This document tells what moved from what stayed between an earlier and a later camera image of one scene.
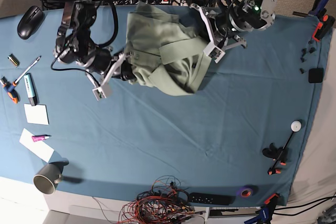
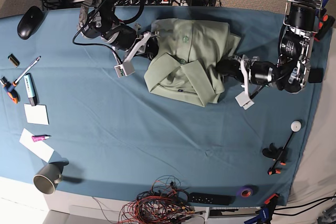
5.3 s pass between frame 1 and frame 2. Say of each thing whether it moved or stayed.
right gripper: moved
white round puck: stayed
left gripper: moved
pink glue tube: stayed
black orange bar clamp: stayed
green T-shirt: moved
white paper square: stayed
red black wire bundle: stayed
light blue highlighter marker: stayed
